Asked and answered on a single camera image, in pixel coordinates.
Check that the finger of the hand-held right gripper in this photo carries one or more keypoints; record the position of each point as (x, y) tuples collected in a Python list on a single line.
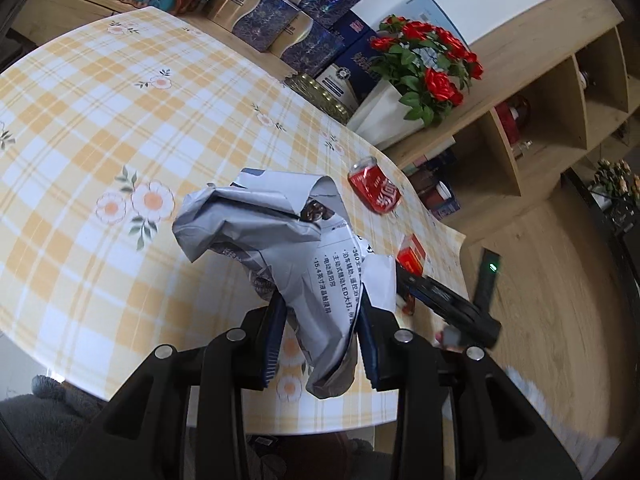
[(450, 307)]

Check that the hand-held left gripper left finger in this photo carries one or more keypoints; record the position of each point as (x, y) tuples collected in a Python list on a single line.
[(272, 350)]

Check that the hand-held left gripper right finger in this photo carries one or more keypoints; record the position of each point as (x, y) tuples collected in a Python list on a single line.
[(369, 355)]

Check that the small red box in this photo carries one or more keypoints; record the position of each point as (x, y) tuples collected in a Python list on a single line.
[(411, 254)]

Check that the dark brown trash bin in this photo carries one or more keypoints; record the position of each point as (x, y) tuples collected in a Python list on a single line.
[(320, 455)]

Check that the printed paper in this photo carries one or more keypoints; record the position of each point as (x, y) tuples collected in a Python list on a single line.
[(280, 230)]

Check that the red cup with white lid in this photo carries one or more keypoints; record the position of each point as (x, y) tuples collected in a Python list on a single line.
[(442, 192)]

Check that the black cabinet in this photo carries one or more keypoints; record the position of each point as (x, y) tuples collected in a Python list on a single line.
[(615, 260)]

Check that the row of books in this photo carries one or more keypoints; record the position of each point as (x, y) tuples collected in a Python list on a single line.
[(430, 160)]

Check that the red drink can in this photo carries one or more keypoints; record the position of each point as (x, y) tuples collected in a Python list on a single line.
[(375, 187)]

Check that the cream artificial flowers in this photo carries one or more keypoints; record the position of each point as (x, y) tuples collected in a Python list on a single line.
[(614, 175)]

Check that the potted red rose plant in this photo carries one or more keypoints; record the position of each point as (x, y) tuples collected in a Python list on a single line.
[(380, 115)]

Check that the grey fluffy cloth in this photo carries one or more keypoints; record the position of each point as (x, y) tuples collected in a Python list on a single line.
[(40, 420)]

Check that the checkered floral tablecloth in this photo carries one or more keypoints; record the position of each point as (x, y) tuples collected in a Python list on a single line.
[(75, 160)]

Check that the blue and white board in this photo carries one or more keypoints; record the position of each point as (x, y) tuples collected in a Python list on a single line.
[(425, 7)]

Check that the row of blue gift boxes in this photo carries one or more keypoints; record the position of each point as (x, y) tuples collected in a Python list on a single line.
[(280, 20)]

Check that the wooden wall shelf unit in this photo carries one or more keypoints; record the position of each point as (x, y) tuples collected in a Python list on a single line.
[(545, 170)]

